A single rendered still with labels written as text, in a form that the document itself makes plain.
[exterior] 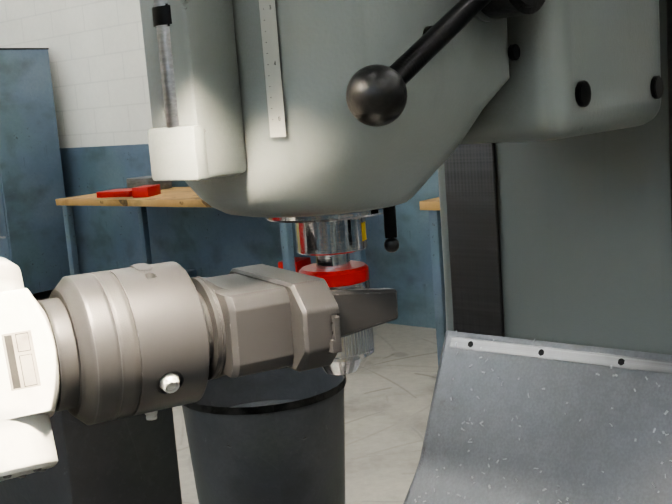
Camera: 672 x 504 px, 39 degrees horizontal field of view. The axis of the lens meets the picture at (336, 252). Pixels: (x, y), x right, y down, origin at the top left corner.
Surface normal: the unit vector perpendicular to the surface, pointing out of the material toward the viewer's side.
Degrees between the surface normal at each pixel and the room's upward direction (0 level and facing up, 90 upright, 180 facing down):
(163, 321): 66
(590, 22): 90
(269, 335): 90
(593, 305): 90
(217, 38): 90
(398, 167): 122
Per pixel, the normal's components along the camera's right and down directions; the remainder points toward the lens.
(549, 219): -0.64, 0.16
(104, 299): 0.29, -0.67
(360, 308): 0.50, 0.09
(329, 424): 0.84, 0.08
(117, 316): 0.39, -0.45
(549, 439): -0.62, -0.29
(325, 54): 0.00, 0.15
